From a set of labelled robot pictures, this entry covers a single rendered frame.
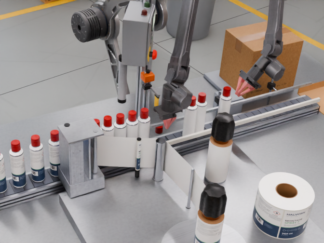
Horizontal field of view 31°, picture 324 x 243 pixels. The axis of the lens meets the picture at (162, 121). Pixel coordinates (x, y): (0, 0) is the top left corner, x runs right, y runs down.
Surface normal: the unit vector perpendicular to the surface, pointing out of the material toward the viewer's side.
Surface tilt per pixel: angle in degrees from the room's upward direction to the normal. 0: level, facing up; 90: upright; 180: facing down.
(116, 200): 0
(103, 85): 0
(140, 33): 90
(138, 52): 90
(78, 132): 0
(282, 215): 90
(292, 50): 90
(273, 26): 58
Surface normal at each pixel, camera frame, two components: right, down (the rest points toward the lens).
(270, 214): -0.62, 0.43
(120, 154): 0.00, 0.59
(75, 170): 0.47, 0.54
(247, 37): 0.07, -0.81
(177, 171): -0.84, 0.28
